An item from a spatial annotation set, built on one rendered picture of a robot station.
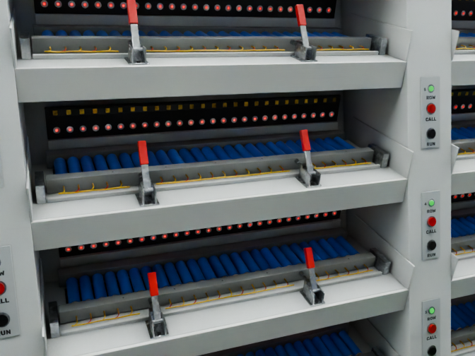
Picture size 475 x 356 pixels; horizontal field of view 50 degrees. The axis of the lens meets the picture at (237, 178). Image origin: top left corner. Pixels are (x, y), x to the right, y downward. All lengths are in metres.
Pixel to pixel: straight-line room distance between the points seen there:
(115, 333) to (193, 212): 0.21
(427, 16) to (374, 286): 0.47
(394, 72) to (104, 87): 0.47
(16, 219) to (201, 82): 0.31
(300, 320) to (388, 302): 0.17
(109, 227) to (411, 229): 0.52
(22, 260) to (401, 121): 0.64
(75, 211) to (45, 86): 0.17
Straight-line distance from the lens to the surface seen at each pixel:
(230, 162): 0.83
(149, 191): 0.76
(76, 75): 0.72
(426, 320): 1.01
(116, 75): 0.72
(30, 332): 0.76
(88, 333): 0.82
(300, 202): 0.82
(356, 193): 0.87
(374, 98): 0.99
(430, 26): 0.95
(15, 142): 0.71
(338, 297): 0.91
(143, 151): 0.75
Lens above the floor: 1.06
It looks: 7 degrees down
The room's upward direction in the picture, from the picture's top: 3 degrees counter-clockwise
